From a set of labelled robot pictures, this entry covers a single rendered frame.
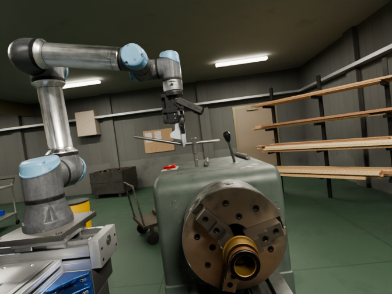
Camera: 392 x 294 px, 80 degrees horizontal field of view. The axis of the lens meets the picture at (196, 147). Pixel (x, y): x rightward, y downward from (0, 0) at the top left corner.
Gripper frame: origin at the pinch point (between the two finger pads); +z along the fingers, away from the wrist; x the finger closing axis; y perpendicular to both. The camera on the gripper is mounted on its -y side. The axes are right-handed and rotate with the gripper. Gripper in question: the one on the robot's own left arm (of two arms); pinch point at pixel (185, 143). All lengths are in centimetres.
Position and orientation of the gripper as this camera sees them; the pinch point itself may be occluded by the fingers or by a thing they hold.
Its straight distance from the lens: 91.4
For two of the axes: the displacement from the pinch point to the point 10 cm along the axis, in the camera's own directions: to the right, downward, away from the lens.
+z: 1.2, 9.9, 0.4
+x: 0.2, 0.4, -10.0
